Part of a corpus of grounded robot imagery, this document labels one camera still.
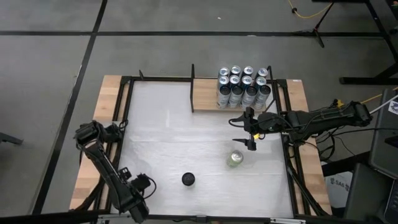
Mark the white printed box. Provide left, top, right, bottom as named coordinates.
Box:
left=325, top=170, right=354, bottom=209

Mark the white cable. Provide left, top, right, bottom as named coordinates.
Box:
left=369, top=95, right=398, bottom=115

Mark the yellow floor cable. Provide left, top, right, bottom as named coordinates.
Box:
left=287, top=0, right=335, bottom=19

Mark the black furniture foot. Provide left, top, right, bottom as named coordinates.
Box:
left=0, top=132, right=24, bottom=146

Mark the black aluminium rig frame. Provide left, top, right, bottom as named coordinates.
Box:
left=74, top=70, right=332, bottom=224

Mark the black tripod stand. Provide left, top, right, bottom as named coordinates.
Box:
left=292, top=0, right=336, bottom=49

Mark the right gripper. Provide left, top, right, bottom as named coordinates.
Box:
left=228, top=107, right=282, bottom=152

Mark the black desk frame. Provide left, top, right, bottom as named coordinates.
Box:
left=310, top=0, right=398, bottom=86

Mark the green Sanzo Calamansi can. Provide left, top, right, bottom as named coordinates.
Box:
left=226, top=150, right=245, bottom=169

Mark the black cable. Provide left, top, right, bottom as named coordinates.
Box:
left=329, top=126, right=398, bottom=138

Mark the dark grey computer case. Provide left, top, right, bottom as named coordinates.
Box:
left=368, top=88, right=398, bottom=180

